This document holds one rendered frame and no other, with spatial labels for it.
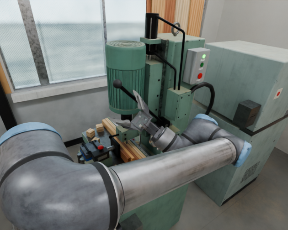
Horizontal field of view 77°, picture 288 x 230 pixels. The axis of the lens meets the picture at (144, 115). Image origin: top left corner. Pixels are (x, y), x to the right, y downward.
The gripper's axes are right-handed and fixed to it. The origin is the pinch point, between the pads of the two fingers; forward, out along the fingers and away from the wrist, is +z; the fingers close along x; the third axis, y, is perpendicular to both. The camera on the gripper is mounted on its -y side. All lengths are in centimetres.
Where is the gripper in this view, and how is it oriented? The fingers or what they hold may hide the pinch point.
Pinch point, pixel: (120, 103)
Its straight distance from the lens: 75.4
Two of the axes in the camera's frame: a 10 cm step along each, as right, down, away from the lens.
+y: -0.1, -0.5, -10.0
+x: -6.3, 7.7, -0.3
